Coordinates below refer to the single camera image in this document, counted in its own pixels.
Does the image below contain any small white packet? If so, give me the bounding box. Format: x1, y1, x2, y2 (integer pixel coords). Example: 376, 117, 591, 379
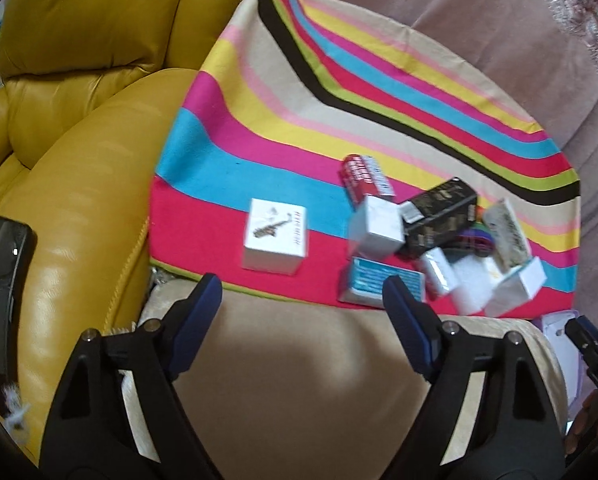
419, 247, 460, 297

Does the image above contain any red box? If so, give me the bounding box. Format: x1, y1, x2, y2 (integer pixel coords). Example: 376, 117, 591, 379
340, 154, 396, 206

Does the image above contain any plain white cube box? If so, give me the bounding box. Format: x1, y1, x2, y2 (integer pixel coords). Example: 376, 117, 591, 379
348, 195, 406, 261

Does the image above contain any black box with gold print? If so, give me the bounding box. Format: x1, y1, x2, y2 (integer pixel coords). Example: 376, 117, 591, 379
399, 176, 480, 257

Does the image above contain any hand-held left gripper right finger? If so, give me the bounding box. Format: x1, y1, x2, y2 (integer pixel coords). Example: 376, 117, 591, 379
381, 276, 567, 480

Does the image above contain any striped colourful blanket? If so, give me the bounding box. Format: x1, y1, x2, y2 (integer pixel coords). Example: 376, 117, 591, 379
148, 0, 582, 320

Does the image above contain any white and purple box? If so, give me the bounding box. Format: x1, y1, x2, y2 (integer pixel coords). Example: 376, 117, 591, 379
539, 310, 585, 406

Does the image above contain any cream fluffy cushion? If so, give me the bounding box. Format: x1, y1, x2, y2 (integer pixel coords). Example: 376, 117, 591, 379
114, 270, 570, 480

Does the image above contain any person's right hand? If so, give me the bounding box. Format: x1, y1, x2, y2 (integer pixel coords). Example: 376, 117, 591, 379
565, 397, 598, 461

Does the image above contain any white box with patterned print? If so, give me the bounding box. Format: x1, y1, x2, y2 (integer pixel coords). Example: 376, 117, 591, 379
480, 198, 530, 272

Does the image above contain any white fringe tuft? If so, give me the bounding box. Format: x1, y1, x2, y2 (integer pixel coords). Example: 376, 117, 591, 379
1, 382, 32, 441

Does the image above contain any yellow leather armchair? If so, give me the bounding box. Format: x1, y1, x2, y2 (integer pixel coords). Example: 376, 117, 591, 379
0, 0, 265, 466

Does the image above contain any white box with saxophone print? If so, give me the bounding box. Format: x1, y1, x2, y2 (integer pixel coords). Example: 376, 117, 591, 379
241, 197, 311, 276

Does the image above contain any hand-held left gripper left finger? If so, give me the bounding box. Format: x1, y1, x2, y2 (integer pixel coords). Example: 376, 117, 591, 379
39, 273, 225, 480

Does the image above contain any pink fabric sofa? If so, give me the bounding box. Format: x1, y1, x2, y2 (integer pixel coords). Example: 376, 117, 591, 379
259, 0, 598, 411

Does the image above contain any box with blue label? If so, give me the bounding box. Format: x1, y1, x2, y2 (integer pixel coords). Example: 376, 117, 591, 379
338, 256, 426, 309

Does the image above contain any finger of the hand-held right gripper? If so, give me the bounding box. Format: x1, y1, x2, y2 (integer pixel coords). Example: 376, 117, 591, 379
565, 315, 598, 408

